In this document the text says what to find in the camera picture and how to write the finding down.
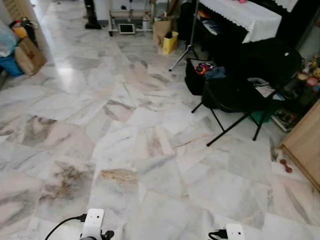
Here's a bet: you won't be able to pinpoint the light wood cabinet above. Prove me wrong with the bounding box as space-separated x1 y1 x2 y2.
280 100 320 191

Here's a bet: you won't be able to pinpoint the small red dumbbell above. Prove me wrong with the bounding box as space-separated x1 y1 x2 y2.
280 159 293 174

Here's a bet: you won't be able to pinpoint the black open bag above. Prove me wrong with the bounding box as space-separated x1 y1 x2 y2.
185 58 216 96

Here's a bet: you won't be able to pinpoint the colourful toy figures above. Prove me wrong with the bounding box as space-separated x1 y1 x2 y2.
297 55 320 91

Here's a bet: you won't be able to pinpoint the green bin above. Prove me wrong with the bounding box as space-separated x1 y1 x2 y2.
250 102 281 123

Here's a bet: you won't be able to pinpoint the large brown paper bag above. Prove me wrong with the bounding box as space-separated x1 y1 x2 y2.
14 37 47 76

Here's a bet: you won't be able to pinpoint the yellow bag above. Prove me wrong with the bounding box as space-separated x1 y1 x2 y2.
162 31 179 55

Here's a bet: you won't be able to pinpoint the white framed tablet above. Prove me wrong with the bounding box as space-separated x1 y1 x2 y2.
118 23 136 35

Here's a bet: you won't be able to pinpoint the small brown paper bag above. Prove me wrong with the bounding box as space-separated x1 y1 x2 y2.
152 19 173 46

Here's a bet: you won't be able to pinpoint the metal tripod stand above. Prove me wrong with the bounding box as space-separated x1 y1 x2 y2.
169 0 201 72

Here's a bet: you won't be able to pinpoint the black standing appliance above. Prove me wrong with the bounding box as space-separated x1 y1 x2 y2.
84 0 102 30

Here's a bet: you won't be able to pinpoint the pale blue plastic bag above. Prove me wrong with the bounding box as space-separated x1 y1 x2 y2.
0 20 19 58

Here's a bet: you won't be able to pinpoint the black and orange bag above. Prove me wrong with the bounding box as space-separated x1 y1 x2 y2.
10 17 39 48

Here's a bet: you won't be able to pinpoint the black folding chair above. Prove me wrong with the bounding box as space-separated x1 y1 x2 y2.
192 37 303 147

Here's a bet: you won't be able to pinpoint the low metal rack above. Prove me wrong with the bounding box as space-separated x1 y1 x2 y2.
107 0 156 37

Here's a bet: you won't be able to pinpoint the table with white cloth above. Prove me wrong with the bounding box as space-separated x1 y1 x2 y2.
197 0 283 43

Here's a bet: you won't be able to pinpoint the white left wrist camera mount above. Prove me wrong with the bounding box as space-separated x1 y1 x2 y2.
81 208 105 240

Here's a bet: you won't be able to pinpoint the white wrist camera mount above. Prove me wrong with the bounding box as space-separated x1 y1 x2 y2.
225 223 246 240
81 208 105 240

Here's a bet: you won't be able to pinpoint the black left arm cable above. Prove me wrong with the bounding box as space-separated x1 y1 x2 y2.
45 214 88 240

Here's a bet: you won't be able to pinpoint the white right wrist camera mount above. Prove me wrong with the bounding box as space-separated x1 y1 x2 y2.
225 223 246 240

